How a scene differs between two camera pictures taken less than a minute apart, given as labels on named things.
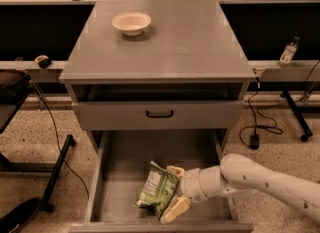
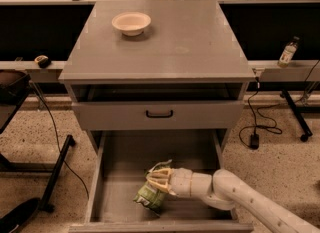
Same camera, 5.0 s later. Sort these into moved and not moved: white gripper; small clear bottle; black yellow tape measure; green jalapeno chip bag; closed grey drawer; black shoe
Moved: green jalapeno chip bag; white gripper
Not moved: black yellow tape measure; small clear bottle; black shoe; closed grey drawer
